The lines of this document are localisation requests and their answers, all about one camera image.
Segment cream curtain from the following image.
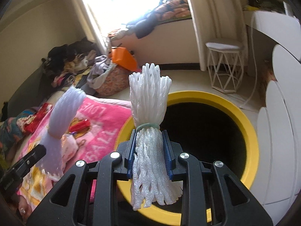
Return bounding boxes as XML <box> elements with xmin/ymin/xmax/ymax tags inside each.
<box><xmin>71</xmin><ymin>0</ymin><xmax>111</xmax><ymax>56</ymax></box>
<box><xmin>188</xmin><ymin>0</ymin><xmax>249</xmax><ymax>71</ymax></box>

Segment right cream curtain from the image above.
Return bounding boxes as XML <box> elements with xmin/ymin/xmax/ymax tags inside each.
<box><xmin>188</xmin><ymin>0</ymin><xmax>249</xmax><ymax>71</ymax></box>

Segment floral laundry basket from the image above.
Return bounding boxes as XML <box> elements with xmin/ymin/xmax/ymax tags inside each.
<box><xmin>96</xmin><ymin>65</ymin><xmax>132</xmax><ymax>97</ymax></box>

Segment white wire stool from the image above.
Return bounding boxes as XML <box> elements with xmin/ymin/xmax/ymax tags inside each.
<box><xmin>206</xmin><ymin>38</ymin><xmax>244</xmax><ymax>94</ymax></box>

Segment dark jacket on sill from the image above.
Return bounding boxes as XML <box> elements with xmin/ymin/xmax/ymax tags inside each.
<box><xmin>126</xmin><ymin>12</ymin><xmax>157</xmax><ymax>39</ymax></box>

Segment orange paper bag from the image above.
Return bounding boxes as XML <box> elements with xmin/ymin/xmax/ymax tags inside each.
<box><xmin>111</xmin><ymin>47</ymin><xmax>138</xmax><ymax>71</ymax></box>

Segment orange patterned quilt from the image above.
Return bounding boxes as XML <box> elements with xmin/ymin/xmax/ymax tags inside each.
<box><xmin>154</xmin><ymin>0</ymin><xmax>191</xmax><ymax>22</ymax></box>

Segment white shell chair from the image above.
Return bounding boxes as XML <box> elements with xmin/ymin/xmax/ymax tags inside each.
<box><xmin>251</xmin><ymin>45</ymin><xmax>300</xmax><ymax>225</ymax></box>

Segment left cream curtain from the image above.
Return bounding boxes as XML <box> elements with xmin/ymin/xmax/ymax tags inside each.
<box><xmin>71</xmin><ymin>0</ymin><xmax>111</xmax><ymax>56</ymax></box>

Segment white orange plastic bag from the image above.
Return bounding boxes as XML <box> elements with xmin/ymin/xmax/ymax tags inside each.
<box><xmin>61</xmin><ymin>134</ymin><xmax>79</xmax><ymax>163</ymax></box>

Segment white foam net sleeve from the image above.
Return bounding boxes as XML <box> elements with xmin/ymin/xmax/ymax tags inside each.
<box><xmin>129</xmin><ymin>63</ymin><xmax>183</xmax><ymax>211</ymax></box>

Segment left hand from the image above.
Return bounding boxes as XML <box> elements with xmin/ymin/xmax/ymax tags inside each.
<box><xmin>8</xmin><ymin>194</ymin><xmax>32</xmax><ymax>223</ymax></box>

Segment white dressing table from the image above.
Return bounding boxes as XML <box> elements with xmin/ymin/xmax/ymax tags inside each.
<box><xmin>243</xmin><ymin>9</ymin><xmax>301</xmax><ymax>62</ymax></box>

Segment pile of clothes on bed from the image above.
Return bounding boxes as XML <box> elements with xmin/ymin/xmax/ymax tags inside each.
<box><xmin>41</xmin><ymin>38</ymin><xmax>100</xmax><ymax>89</ymax></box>

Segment red cylindrical wrapper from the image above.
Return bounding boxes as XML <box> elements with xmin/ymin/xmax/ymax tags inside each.
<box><xmin>69</xmin><ymin>119</ymin><xmax>90</xmax><ymax>133</ymax></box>

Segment pink cartoon bear blanket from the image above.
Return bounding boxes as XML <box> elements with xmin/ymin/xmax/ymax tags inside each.
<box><xmin>18</xmin><ymin>95</ymin><xmax>131</xmax><ymax>209</ymax></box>

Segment dark bag on table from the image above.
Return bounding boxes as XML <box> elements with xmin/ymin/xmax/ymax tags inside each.
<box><xmin>248</xmin><ymin>0</ymin><xmax>285</xmax><ymax>14</ymax></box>

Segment grey clothes in basket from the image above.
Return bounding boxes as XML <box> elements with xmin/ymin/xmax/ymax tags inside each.
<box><xmin>87</xmin><ymin>55</ymin><xmax>117</xmax><ymax>89</ymax></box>

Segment white power cable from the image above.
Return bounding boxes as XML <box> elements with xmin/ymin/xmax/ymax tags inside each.
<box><xmin>238</xmin><ymin>14</ymin><xmax>259</xmax><ymax>110</ymax></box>

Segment red garment on bed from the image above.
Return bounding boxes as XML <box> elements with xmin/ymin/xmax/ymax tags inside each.
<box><xmin>23</xmin><ymin>103</ymin><xmax>52</xmax><ymax>135</ymax></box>

